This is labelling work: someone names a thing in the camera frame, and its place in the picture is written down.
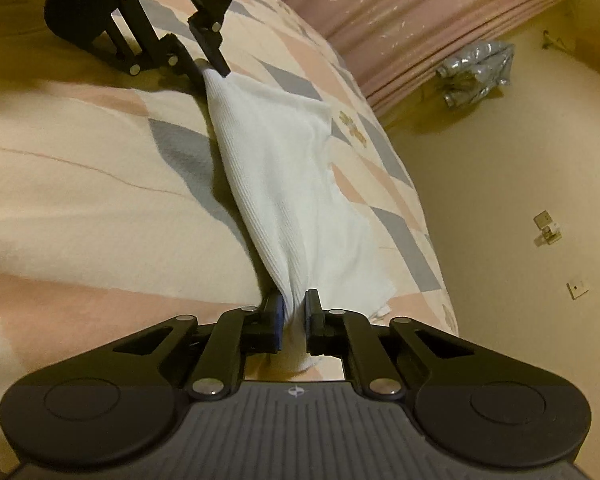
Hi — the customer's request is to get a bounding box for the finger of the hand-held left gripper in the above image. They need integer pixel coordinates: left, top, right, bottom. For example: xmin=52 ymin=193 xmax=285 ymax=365
xmin=172 ymin=0 xmax=241 ymax=80
xmin=109 ymin=0 xmax=204 ymax=81

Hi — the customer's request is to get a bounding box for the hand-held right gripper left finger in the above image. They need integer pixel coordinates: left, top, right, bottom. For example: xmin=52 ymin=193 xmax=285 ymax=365
xmin=112 ymin=291 xmax=286 ymax=402

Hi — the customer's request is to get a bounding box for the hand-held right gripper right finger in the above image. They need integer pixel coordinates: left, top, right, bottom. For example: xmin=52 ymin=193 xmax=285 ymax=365
xmin=304 ymin=288 xmax=482 ymax=402

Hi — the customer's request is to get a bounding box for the white knit garment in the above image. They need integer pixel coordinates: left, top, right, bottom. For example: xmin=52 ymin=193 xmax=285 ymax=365
xmin=200 ymin=67 xmax=396 ymax=374

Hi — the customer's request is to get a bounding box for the checkered pink grey quilt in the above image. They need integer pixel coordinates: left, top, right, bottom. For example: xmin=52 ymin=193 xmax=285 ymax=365
xmin=0 ymin=0 xmax=462 ymax=397

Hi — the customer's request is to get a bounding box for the pink curtain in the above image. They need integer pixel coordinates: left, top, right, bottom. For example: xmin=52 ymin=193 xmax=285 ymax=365
xmin=239 ymin=0 xmax=582 ymax=117

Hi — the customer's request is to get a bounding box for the metal wall hook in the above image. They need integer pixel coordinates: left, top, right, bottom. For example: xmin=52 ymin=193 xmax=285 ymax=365
xmin=541 ymin=29 xmax=570 ymax=52

